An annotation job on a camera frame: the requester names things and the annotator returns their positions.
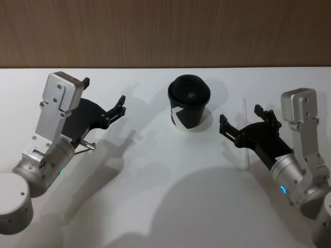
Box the thin dark cable, silver plug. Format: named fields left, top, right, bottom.
left=73, top=141, right=97, bottom=156

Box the black paper cup, white mark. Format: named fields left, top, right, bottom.
left=169, top=98, right=209, bottom=133

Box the black plastic cup lid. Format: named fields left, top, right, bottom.
left=167, top=74, right=210, bottom=108

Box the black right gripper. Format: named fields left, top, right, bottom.
left=219, top=104, right=295, bottom=167

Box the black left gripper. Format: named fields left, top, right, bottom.
left=61, top=77, right=127, bottom=145

